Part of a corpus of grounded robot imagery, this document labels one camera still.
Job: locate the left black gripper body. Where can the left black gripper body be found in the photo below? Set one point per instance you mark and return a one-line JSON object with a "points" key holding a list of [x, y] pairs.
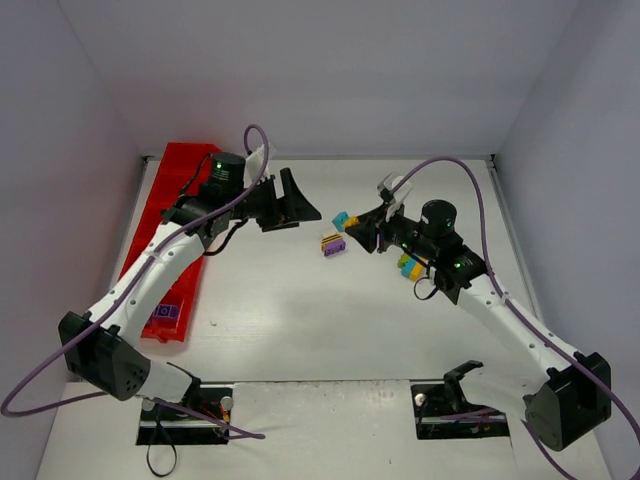
{"points": [[273, 203]]}

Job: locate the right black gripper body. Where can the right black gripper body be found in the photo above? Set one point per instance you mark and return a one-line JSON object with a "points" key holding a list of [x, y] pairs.
{"points": [[380, 230]]}

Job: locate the teal square lego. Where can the teal square lego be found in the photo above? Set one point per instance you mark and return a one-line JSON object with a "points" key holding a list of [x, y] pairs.
{"points": [[339, 220]]}

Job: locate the small orange lego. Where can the small orange lego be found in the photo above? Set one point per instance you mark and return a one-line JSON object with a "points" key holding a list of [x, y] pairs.
{"points": [[351, 221]]}

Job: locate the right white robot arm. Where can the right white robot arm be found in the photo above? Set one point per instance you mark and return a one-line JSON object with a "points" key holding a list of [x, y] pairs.
{"points": [[556, 390]]}

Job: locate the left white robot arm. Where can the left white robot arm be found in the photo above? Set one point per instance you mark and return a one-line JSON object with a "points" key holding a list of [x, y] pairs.
{"points": [[101, 344]]}

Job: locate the purple yellow striped lego stack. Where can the purple yellow striped lego stack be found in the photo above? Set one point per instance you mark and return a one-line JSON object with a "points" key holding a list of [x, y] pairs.
{"points": [[332, 244]]}

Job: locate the yellow blue green lego stack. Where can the yellow blue green lego stack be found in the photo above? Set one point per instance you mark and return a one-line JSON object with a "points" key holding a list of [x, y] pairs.
{"points": [[410, 268]]}

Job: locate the purple lego in bin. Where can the purple lego in bin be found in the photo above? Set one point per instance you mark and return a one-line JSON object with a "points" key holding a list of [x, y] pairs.
{"points": [[166, 313]]}

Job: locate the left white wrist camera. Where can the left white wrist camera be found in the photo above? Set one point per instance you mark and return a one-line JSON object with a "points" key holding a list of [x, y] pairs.
{"points": [[255, 170]]}

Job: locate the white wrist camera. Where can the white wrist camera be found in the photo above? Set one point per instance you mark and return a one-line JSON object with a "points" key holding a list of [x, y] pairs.
{"points": [[255, 170], [393, 190]]}

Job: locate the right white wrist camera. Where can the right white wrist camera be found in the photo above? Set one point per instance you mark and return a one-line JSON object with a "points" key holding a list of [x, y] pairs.
{"points": [[393, 190]]}

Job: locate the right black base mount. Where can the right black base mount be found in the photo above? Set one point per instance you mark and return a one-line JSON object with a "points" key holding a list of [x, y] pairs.
{"points": [[442, 412]]}

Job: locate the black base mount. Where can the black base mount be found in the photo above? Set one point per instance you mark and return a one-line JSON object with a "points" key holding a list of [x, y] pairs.
{"points": [[159, 425], [442, 412]]}

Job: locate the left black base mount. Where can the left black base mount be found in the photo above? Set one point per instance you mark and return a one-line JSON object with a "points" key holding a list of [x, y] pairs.
{"points": [[159, 425]]}

